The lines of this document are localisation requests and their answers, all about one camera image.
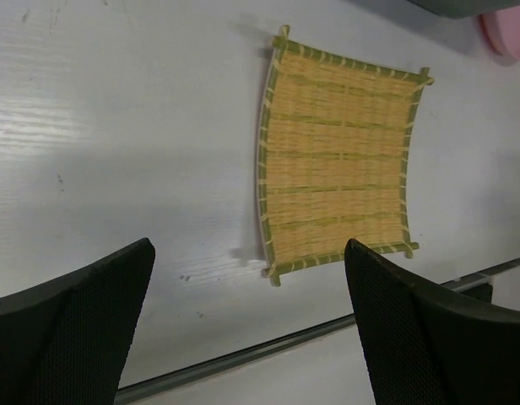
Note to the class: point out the grey plastic bin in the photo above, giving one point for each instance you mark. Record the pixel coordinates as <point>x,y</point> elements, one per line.
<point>460,9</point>

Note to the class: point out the pink plastic plate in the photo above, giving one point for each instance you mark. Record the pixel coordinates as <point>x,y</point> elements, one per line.
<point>502,31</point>

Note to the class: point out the yellow green bamboo mat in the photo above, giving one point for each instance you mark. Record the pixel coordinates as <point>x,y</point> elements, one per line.
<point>332,156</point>

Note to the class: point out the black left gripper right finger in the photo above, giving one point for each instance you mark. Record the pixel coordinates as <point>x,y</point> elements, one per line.
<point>426,344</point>

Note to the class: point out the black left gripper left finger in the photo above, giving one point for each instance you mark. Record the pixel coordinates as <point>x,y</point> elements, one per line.
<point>66,341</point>

